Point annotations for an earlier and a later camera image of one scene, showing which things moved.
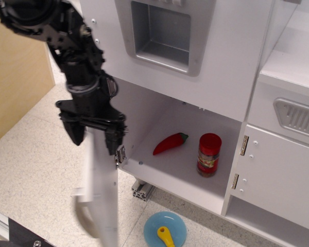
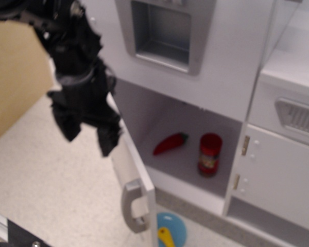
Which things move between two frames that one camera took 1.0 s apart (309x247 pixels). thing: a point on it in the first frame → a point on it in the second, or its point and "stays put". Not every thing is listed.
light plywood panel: x=20 y=75 stays put
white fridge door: x=102 y=176 → x=133 y=191
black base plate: x=19 y=236 stays put
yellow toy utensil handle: x=164 y=233 stays put
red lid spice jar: x=209 y=148 stays put
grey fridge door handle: x=84 y=216 → x=132 y=191
